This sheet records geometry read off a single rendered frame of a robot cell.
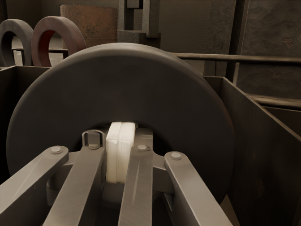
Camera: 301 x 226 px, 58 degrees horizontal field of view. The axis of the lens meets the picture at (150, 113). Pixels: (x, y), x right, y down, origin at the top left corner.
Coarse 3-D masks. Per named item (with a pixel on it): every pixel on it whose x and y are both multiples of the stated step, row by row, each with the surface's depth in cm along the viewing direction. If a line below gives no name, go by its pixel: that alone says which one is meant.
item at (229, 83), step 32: (0, 96) 30; (224, 96) 32; (0, 128) 31; (256, 128) 22; (288, 128) 18; (0, 160) 31; (256, 160) 22; (288, 160) 17; (256, 192) 22; (288, 192) 17; (256, 224) 21; (288, 224) 17
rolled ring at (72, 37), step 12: (48, 24) 64; (60, 24) 61; (72, 24) 62; (36, 36) 67; (48, 36) 68; (72, 36) 60; (36, 48) 69; (48, 48) 71; (72, 48) 61; (84, 48) 62; (36, 60) 70; (48, 60) 71
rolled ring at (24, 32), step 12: (0, 24) 76; (12, 24) 72; (24, 24) 72; (0, 36) 77; (12, 36) 79; (24, 36) 70; (0, 48) 79; (24, 48) 72; (0, 60) 80; (12, 60) 82
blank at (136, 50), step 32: (64, 64) 16; (96, 64) 15; (128, 64) 16; (160, 64) 16; (32, 96) 16; (64, 96) 16; (96, 96) 16; (128, 96) 16; (160, 96) 16; (192, 96) 16; (32, 128) 17; (64, 128) 17; (160, 128) 17; (192, 128) 17; (224, 128) 17; (192, 160) 18; (224, 160) 18; (160, 192) 19; (224, 192) 19; (96, 224) 20; (160, 224) 20
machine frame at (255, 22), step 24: (264, 0) 43; (288, 0) 41; (264, 24) 44; (288, 24) 42; (264, 48) 45; (288, 48) 43; (240, 72) 48; (264, 72) 46; (288, 72) 43; (288, 96) 44
